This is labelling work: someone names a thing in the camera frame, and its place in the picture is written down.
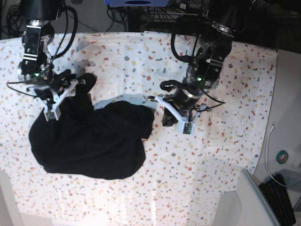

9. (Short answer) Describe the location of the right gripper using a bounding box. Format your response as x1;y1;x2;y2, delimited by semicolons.
29;70;97;121

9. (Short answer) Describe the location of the terrazzo pattern tablecloth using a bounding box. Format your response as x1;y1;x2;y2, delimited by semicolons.
0;32;278;226

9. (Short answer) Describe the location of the grey laptop lid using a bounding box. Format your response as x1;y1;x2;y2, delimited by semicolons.
236;169;280;226

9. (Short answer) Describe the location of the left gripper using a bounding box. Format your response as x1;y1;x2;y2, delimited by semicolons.
148;88;208;135

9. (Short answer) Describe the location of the white usb cable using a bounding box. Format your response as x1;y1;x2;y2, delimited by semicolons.
264;123;301;187

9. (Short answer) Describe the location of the black keyboard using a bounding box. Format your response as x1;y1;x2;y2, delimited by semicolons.
259;179;296;226

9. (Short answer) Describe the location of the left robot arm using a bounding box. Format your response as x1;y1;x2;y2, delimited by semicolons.
148;0;252;135

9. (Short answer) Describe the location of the black t-shirt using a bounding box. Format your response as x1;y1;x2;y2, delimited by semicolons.
28;73;155;180

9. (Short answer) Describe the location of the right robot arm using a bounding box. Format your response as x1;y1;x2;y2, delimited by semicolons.
18;0;96;121

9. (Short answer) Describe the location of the blue device at top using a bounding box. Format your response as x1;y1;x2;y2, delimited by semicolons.
104;0;174;7

